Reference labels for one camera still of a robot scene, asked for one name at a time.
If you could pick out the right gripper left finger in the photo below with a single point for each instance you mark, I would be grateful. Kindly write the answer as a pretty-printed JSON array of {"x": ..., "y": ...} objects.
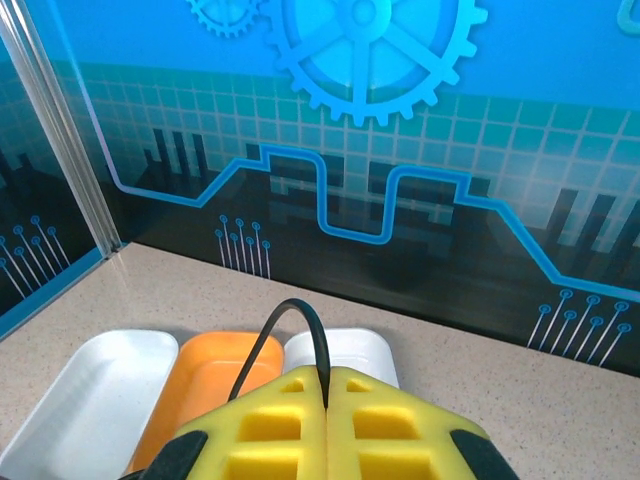
[{"x": 260, "y": 435}]

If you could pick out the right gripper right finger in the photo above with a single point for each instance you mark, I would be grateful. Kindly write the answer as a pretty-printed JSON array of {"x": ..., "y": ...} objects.
[{"x": 400, "y": 435}]

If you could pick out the orange plastic tray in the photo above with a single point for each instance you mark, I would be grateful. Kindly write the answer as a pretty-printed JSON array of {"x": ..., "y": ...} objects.
[{"x": 210, "y": 370}]

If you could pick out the white plastic tray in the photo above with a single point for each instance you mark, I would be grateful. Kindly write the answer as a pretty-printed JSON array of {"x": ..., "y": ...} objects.
[
  {"x": 85, "y": 400},
  {"x": 350, "y": 350}
]

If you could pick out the aluminium frame post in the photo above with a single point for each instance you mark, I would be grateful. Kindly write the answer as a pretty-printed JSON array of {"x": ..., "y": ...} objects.
[{"x": 55, "y": 125}]

